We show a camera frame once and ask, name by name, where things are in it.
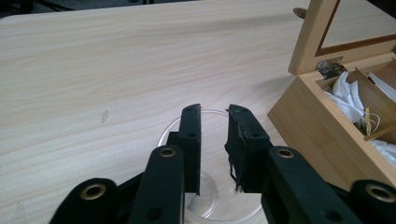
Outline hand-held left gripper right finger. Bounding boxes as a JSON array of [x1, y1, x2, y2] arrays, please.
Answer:
[[223, 104, 363, 224]]

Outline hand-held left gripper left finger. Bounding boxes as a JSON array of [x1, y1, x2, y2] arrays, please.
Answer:
[[128, 103, 203, 224]]

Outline wooden tea box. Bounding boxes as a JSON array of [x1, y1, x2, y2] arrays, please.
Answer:
[[266, 0, 396, 191]]

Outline white tea bags, yellow tags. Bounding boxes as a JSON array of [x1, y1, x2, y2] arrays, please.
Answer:
[[322, 70, 383, 137]]

